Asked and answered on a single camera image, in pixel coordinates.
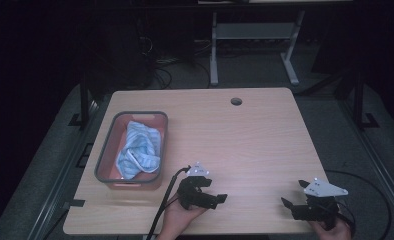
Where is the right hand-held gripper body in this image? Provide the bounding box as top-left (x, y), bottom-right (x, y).
top-left (291, 178), bottom-right (349, 231)

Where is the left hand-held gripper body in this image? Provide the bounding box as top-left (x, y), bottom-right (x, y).
top-left (177, 162), bottom-right (219, 211)

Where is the blue striped cloth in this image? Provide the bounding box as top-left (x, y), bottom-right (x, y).
top-left (115, 120), bottom-right (162, 181)

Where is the pink basket with grey rim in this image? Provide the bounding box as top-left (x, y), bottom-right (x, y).
top-left (94, 110), bottom-right (169, 191)

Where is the person's right hand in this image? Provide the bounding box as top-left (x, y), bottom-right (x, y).
top-left (309, 219), bottom-right (353, 240)

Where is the person's left hand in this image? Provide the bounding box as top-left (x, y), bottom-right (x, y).
top-left (156, 195), bottom-right (208, 240)

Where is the black metal stand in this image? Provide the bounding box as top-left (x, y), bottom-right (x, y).
top-left (68, 66), bottom-right (94, 128)
top-left (350, 68), bottom-right (380, 130)

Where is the black tape strip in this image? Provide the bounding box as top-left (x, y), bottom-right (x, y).
top-left (63, 198), bottom-right (86, 211)

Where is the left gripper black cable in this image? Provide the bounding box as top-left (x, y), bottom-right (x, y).
top-left (145, 165), bottom-right (192, 240)

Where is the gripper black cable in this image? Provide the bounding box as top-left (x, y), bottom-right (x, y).
top-left (145, 165), bottom-right (192, 240)
top-left (324, 169), bottom-right (393, 240)

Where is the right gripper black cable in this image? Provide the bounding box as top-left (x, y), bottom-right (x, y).
top-left (324, 169), bottom-right (393, 240)

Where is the aluminium rail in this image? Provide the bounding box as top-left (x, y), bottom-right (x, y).
top-left (336, 98), bottom-right (394, 232)
top-left (26, 98), bottom-right (114, 240)

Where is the bundle of floor cables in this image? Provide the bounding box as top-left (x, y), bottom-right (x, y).
top-left (138, 34), bottom-right (213, 90)

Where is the white metal desk frame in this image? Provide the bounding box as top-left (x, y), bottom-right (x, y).
top-left (209, 9), bottom-right (306, 87)

